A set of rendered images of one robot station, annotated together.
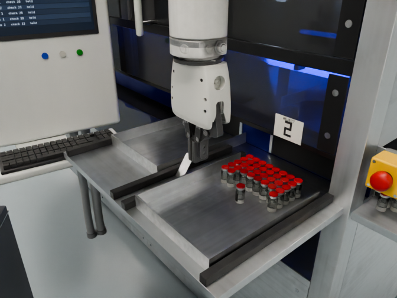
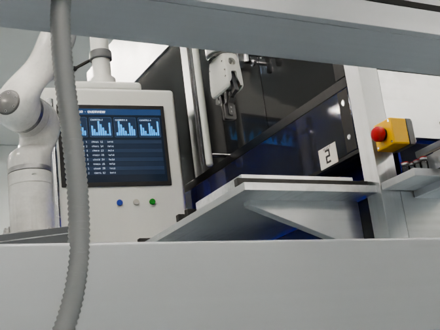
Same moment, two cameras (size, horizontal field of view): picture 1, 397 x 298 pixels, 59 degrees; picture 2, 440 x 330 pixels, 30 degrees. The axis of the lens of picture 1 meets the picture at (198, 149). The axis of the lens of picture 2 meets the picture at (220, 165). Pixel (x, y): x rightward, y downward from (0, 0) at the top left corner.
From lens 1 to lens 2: 1.80 m
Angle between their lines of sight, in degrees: 44
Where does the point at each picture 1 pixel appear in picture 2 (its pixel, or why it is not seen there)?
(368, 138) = (368, 117)
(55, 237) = not seen: outside the picture
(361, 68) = (349, 76)
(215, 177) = not seen: hidden behind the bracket
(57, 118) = not seen: hidden behind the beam
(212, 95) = (228, 66)
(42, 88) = (114, 234)
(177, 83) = (211, 75)
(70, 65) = (143, 213)
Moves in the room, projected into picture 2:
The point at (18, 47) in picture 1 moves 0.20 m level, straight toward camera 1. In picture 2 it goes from (97, 192) to (104, 176)
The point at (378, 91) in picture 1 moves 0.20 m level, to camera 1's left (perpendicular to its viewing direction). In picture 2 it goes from (361, 82) to (288, 96)
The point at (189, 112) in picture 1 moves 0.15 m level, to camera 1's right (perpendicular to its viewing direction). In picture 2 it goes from (219, 84) to (275, 73)
